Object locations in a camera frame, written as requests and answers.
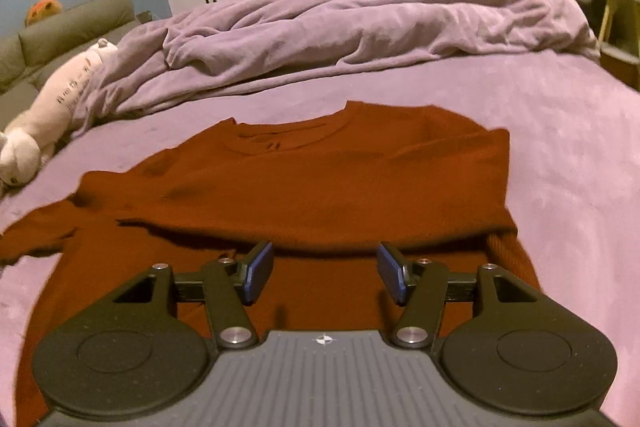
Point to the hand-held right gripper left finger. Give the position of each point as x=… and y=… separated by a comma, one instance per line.
x=261, y=272

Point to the small side table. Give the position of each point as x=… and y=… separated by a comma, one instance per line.
x=621, y=7

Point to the white patterned pillow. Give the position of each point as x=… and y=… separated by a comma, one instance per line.
x=65, y=92

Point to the grey green sofa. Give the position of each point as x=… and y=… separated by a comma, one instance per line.
x=75, y=27

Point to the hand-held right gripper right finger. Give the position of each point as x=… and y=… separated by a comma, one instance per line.
x=391, y=274

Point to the rust brown sweater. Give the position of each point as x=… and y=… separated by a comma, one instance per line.
x=325, y=177

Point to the crumpled purple duvet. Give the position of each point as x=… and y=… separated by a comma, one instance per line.
x=350, y=22

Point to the orange plush toy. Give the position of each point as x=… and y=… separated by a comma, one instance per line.
x=44, y=11

